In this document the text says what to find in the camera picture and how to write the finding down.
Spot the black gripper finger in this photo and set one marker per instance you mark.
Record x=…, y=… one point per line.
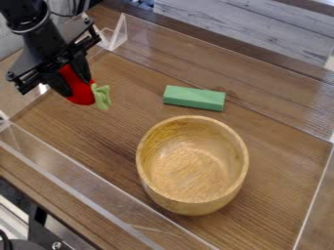
x=56, y=82
x=80, y=68

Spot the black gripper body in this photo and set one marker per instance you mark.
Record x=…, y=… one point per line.
x=50, y=47

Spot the red plush strawberry toy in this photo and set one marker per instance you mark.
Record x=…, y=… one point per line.
x=87, y=93

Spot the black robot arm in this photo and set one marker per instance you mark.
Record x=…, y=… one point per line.
x=22, y=10

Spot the green rectangular block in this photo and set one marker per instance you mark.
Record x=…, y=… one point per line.
x=193, y=97

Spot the wooden bowl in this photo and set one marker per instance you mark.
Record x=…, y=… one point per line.
x=193, y=163

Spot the clear acrylic tray walls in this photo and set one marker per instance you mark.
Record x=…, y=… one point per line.
x=68, y=155

